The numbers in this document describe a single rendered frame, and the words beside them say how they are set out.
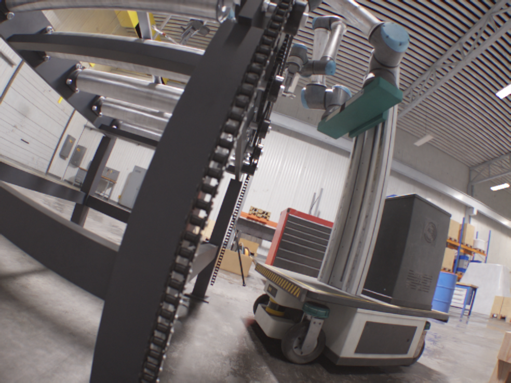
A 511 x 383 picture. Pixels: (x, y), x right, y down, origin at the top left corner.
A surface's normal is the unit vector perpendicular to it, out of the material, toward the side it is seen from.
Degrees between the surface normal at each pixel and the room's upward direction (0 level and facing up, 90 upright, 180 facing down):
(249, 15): 90
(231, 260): 90
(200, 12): 177
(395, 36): 93
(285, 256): 90
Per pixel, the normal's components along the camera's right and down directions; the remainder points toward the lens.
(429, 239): 0.24, -0.12
